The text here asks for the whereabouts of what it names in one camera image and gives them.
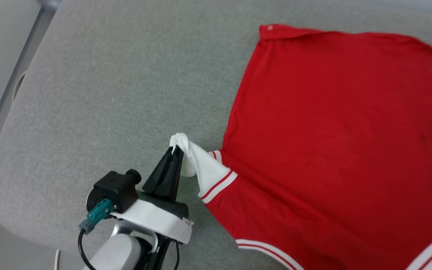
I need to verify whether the white and green left gripper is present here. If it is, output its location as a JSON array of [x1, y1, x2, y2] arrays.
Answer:
[[110, 145, 194, 245]]

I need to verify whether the red shirt with white sleeves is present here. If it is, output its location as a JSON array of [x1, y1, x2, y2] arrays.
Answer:
[[169, 23, 432, 270]]

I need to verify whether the grey fabric sofa cushion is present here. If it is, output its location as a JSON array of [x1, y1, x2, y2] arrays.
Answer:
[[0, 0, 432, 270]]

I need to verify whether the teal cable connector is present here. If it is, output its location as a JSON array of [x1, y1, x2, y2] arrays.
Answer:
[[79, 199, 115, 235]]

